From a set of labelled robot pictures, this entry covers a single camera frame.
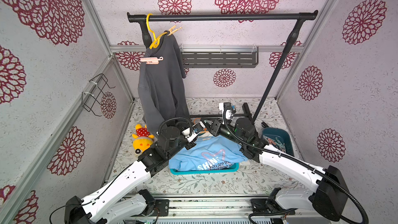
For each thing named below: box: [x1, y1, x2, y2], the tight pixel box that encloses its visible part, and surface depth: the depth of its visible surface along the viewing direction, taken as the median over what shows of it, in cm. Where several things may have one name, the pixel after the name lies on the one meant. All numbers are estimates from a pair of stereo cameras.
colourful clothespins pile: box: [266, 136, 287, 153], surface depth 97 cm
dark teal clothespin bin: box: [262, 127, 295, 157], surface depth 97 cm
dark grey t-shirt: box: [138, 31, 191, 133], surface depth 70 cm
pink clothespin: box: [140, 56, 164, 65], surface depth 54 cm
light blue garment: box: [168, 134, 249, 172], surface depth 79 cm
